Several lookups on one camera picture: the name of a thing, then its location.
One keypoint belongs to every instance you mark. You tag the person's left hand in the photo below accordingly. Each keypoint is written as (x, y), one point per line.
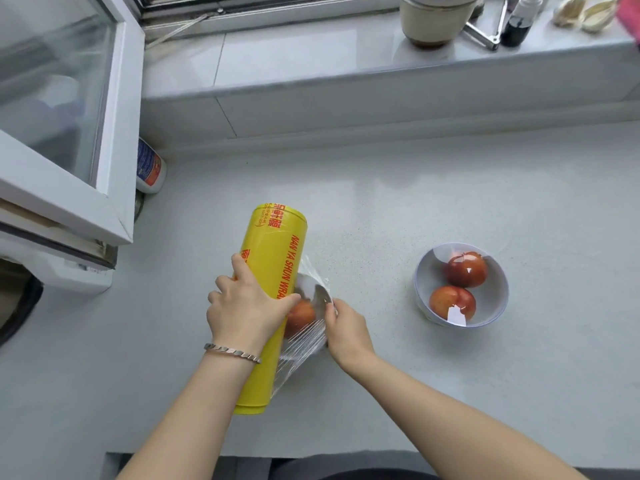
(245, 314)

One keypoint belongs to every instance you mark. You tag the person's right hand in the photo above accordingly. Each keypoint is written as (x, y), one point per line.
(347, 334)

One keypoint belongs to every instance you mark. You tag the white bowl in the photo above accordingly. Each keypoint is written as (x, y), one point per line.
(495, 294)
(310, 284)
(300, 354)

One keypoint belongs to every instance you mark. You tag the yellow plastic wrap roll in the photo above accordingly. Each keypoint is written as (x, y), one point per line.
(275, 239)

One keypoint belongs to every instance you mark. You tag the clear cling film sheet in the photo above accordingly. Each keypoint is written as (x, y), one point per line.
(425, 274)

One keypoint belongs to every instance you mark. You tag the person's left forearm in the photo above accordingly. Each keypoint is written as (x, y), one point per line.
(185, 424)

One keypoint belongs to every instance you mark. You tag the person's right forearm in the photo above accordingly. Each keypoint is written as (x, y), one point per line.
(460, 424)

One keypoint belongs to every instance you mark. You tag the grey shirt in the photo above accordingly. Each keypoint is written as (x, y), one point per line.
(350, 467)

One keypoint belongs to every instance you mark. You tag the white bottle blue orange label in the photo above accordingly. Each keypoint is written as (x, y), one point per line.
(150, 169)

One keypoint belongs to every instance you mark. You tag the white appliance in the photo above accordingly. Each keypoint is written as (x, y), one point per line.
(55, 267)

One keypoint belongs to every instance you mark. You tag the white open window sash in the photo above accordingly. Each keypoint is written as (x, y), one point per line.
(125, 144)

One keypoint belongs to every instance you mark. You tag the black rounded object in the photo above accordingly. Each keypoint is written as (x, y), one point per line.
(20, 309)

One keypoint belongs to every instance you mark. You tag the beige ceramic pot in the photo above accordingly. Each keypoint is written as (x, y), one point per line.
(432, 24)

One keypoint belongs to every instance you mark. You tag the metal kitchen tool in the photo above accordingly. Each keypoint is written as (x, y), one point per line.
(482, 37)

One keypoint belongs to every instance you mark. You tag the black spray bottle white cap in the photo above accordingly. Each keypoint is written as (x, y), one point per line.
(515, 32)

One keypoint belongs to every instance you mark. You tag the garlic bulb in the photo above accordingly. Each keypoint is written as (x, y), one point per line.
(569, 14)
(599, 18)

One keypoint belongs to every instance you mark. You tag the pink cloth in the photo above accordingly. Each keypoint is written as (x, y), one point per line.
(632, 17)

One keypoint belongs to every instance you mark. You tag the white fixed window frame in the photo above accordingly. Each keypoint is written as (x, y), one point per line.
(275, 12)

